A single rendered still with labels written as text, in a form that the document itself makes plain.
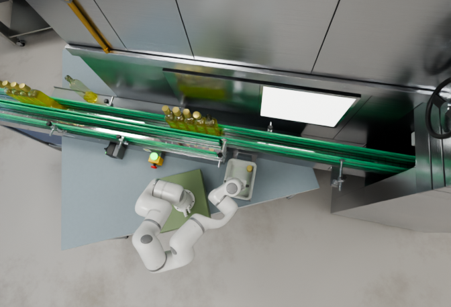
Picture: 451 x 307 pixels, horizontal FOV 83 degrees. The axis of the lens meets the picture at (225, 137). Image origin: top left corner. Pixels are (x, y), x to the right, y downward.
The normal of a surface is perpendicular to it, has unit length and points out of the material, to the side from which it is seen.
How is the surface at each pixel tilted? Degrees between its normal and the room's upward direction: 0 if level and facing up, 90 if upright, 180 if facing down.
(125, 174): 0
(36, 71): 0
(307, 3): 90
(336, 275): 0
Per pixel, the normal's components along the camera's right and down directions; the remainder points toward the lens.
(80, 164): -0.08, -0.35
